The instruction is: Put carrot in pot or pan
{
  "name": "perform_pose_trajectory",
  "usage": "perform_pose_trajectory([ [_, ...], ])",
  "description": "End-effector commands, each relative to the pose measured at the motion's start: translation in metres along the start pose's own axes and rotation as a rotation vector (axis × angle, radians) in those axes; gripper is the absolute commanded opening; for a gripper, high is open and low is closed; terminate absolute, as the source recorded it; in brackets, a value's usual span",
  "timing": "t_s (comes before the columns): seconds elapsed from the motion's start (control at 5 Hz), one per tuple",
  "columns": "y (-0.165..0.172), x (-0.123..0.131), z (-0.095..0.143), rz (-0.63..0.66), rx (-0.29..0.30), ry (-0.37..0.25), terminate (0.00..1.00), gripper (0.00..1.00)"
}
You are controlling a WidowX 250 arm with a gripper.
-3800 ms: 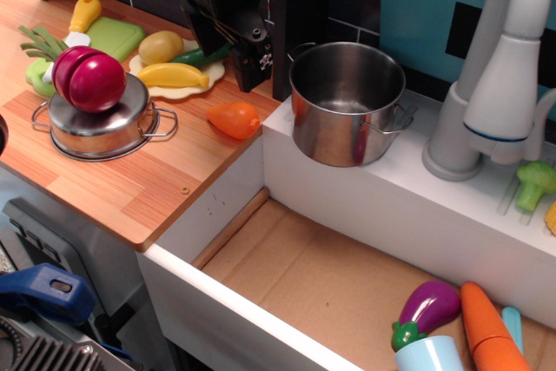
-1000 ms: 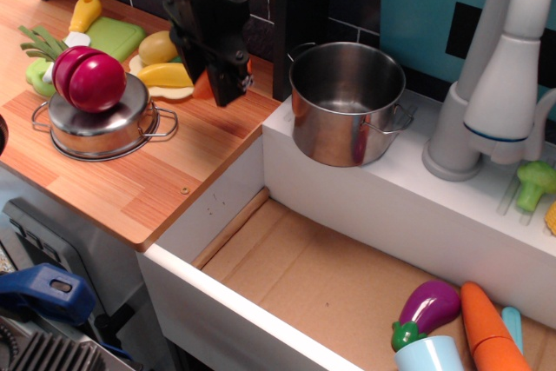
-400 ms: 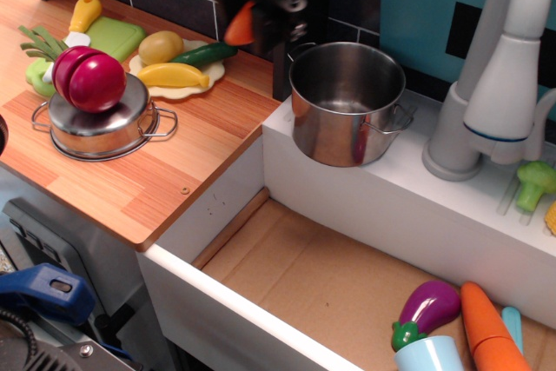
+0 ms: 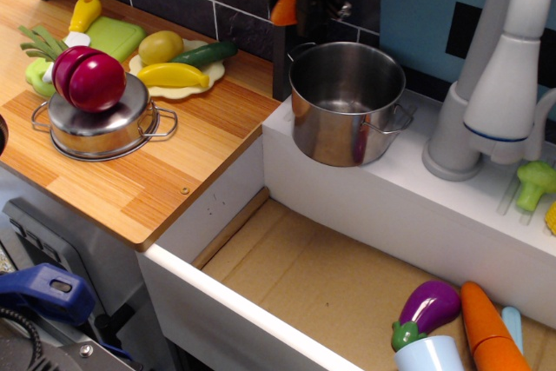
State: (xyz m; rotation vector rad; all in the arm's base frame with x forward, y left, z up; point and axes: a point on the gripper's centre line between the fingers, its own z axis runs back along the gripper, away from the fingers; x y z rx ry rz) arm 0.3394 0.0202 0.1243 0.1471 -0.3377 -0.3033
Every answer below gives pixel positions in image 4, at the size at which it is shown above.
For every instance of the small orange toy carrot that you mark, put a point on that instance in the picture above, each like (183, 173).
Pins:
(284, 13)

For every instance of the tall steel pot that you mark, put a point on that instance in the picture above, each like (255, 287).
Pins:
(346, 102)

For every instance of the upturned steel pan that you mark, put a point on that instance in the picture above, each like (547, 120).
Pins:
(96, 137)

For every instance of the large orange toy carrot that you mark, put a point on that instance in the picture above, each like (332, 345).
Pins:
(490, 343)

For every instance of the green toy cucumber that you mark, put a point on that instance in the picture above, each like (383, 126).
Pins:
(207, 54)

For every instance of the toy potato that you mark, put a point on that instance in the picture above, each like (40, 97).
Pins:
(160, 47)

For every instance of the yellow toy banana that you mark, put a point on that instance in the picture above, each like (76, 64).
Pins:
(173, 75)

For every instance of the green toy cutting board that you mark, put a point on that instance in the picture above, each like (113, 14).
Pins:
(116, 38)

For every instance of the grey white toy faucet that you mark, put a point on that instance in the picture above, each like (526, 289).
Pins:
(494, 109)

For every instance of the red toy onion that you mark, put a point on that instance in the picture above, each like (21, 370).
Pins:
(89, 79)

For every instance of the green toy leek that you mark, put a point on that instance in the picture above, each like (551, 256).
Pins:
(44, 49)

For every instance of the white toy sink basin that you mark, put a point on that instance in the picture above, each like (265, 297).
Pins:
(283, 263)

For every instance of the green toy broccoli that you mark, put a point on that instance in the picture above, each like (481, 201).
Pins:
(536, 179)

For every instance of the yellow toy corn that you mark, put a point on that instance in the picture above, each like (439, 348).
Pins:
(550, 218)

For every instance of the purple toy eggplant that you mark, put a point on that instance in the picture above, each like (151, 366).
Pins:
(432, 305)

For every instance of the grey toy oven front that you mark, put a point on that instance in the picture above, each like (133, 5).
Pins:
(37, 229)

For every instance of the light blue toy utensil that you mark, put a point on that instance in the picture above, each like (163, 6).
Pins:
(512, 318)

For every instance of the light blue toy cup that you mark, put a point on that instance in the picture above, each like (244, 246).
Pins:
(431, 353)

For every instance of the blue clamp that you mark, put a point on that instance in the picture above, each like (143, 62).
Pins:
(51, 292)

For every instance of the yellow-handled toy knife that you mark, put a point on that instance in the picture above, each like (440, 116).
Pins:
(84, 14)

